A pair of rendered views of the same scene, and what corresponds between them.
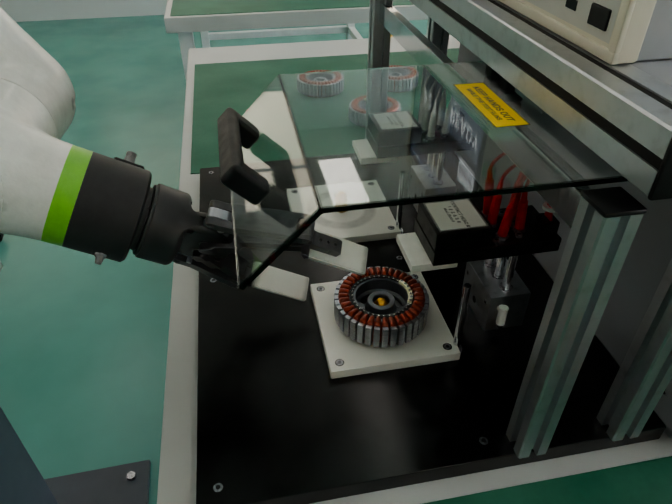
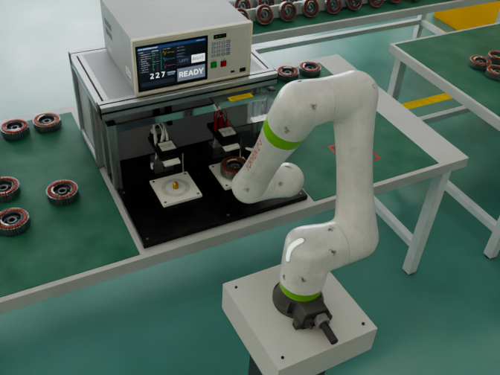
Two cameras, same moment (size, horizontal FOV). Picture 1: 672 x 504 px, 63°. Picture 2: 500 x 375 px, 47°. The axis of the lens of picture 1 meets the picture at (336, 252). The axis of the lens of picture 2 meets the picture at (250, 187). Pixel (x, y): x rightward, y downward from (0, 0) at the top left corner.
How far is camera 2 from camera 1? 2.11 m
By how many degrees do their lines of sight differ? 79
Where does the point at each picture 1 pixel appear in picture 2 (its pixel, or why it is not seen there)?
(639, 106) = (269, 74)
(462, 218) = (228, 130)
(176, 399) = (276, 214)
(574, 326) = not seen: hidden behind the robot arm
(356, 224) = (185, 182)
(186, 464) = (294, 206)
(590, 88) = (258, 78)
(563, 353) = not seen: hidden behind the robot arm
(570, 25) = (234, 74)
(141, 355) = not seen: outside the picture
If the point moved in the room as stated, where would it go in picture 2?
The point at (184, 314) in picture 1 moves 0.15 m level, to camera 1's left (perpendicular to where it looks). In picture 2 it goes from (242, 223) to (254, 253)
